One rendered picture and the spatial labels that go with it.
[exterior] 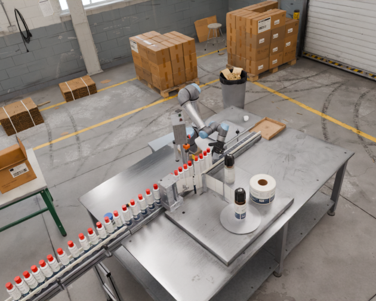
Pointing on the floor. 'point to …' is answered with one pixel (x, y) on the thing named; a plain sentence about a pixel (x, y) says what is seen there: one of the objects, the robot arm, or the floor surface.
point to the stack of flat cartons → (19, 116)
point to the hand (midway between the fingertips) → (212, 159)
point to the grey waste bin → (233, 95)
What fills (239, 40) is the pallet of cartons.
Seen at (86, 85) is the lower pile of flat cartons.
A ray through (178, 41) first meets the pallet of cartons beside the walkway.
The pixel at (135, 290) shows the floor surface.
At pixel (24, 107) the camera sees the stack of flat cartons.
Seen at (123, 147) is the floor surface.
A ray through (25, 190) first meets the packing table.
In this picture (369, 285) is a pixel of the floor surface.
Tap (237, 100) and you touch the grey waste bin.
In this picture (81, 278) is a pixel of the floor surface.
